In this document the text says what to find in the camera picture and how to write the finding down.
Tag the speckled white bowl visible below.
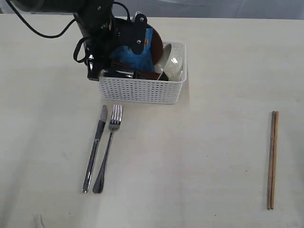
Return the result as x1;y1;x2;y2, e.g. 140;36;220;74
154;43;184;82

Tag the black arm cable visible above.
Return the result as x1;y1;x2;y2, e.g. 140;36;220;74
4;1;133;65

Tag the silver table knife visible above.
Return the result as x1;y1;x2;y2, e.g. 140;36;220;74
82;105;108;193

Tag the silver fork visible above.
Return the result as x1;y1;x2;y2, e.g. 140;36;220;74
93;104;123;194

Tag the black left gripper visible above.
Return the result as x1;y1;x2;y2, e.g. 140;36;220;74
84;28;118;81

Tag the white perforated plastic basket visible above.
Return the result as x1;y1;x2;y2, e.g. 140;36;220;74
99;41;187;105

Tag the wooden chopstick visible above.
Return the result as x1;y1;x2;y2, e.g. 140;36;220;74
270;111;279;209
266;111;276;210

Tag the blue snack bag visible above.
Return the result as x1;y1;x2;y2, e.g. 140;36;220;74
110;28;155;72

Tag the shiny metal tray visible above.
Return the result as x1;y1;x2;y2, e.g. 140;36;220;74
102;69;136;79

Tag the brown wooden spoon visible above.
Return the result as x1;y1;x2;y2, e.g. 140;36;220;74
111;60;164;80

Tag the black box in basket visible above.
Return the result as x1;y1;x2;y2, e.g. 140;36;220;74
135;71;169;81

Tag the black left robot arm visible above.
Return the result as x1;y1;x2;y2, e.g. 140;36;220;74
7;0;114;81

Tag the brown round plate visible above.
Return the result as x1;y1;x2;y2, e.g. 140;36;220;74
147;24;163;65

